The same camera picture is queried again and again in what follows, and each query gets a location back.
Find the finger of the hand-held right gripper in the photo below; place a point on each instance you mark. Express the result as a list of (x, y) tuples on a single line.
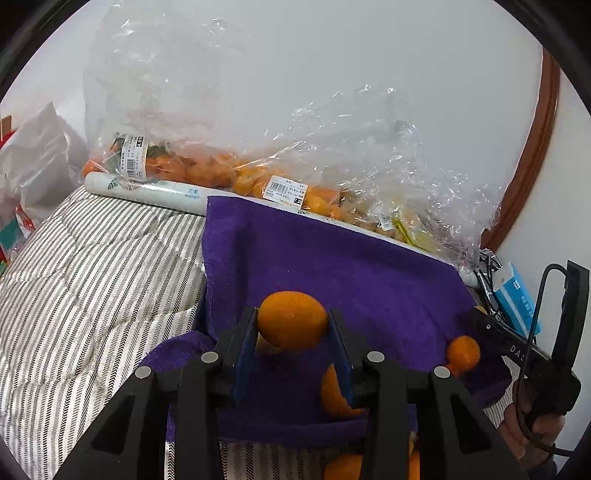
[(487, 330)]

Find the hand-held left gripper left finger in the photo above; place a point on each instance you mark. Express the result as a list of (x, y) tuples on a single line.
[(244, 364)]

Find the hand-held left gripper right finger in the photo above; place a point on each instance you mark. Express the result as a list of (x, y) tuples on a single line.
[(341, 364)]

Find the small round orange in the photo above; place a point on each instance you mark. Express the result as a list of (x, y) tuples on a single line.
[(463, 353)]

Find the oval orange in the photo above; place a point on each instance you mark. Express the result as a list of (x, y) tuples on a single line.
[(291, 318)]

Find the person's right hand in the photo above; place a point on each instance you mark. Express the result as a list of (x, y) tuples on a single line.
[(540, 438)]

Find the blue tissue pack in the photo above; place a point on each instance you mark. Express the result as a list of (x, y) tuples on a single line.
[(515, 300)]

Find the purple towel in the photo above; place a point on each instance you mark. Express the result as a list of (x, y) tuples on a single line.
[(369, 286)]

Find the striped quilted mattress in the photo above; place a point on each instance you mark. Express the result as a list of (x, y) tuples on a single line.
[(92, 286)]

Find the white paper roll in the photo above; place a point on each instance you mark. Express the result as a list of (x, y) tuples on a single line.
[(152, 189)]

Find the clear bag of leafy oranges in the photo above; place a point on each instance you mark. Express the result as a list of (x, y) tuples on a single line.
[(161, 92)]

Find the white plastic bag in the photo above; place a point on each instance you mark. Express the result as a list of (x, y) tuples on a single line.
[(41, 157)]

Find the brown wooden door frame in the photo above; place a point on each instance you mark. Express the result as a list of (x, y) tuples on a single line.
[(531, 138)]

